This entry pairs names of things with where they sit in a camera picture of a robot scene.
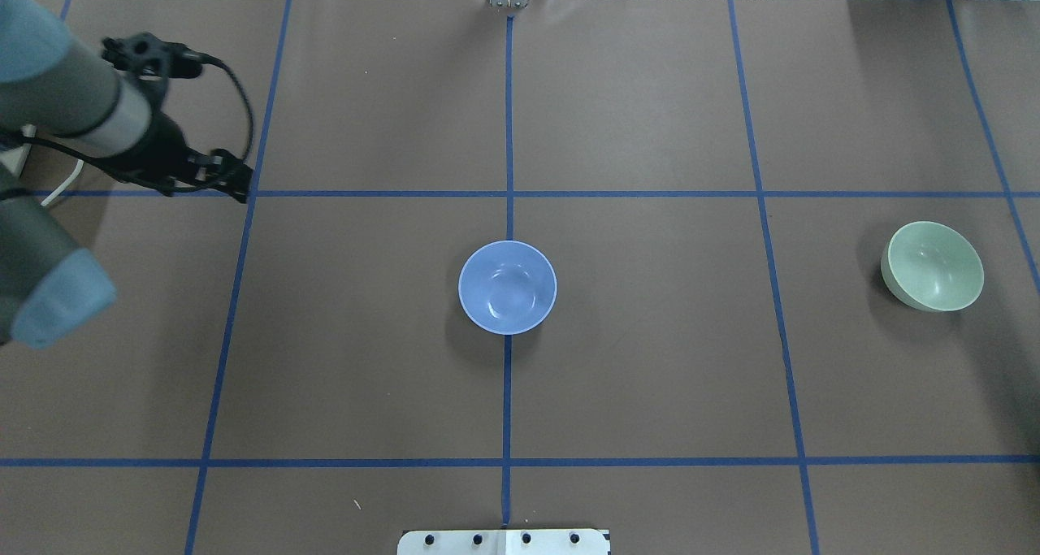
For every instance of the blue bowl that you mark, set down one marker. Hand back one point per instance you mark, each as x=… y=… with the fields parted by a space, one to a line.
x=507 y=287

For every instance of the white pedestal base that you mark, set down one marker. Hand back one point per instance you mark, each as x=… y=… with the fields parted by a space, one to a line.
x=506 y=541

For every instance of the brown table mat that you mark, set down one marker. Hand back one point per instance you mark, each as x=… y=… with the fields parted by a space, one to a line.
x=724 y=370

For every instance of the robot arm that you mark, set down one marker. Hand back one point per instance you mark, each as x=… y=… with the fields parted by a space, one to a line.
x=68 y=107

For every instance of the green bowl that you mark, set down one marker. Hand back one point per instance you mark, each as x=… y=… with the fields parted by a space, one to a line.
x=930 y=267

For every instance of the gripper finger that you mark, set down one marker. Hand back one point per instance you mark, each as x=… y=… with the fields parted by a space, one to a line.
x=224 y=165
x=236 y=187

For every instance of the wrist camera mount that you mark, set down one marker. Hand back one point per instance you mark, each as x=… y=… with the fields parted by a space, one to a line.
x=152 y=63

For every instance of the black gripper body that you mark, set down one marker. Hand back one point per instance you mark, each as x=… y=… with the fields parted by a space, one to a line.
x=165 y=153

